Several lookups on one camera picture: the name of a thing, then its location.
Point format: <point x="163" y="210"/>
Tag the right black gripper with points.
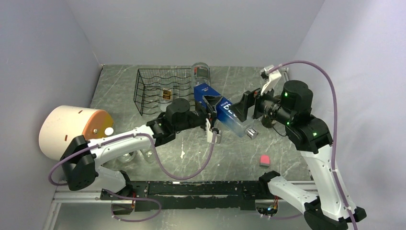
<point x="241" y="109"/>

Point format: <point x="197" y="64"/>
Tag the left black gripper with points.
<point x="212" y="101"/>

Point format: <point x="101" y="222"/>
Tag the tall blue square bottle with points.
<point x="203" y="93"/>

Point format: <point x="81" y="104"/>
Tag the clear round labelled bottle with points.
<point x="200" y="73"/>

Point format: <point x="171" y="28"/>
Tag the clear bottle black cap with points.
<point x="165" y="95"/>

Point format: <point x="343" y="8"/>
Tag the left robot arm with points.
<point x="82" y="161"/>

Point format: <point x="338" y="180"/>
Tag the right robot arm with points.
<point x="329" y="209"/>

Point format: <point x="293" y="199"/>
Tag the green wine bottle black neck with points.
<point x="268" y="122"/>

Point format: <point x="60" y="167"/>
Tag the clear slim bottle near left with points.
<point x="148" y="155"/>

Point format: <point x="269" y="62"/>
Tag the round clear bottle white cap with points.
<point x="124" y="158"/>

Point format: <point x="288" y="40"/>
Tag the small pink block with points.
<point x="264" y="161"/>

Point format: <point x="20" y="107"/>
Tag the white orange cylinder drum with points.
<point x="67" y="122"/>

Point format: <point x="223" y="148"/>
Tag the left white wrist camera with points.
<point x="213" y="134"/>

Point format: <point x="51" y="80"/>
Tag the black wire wine rack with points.
<point x="149" y="82"/>

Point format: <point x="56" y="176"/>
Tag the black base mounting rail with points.
<point x="150" y="195"/>

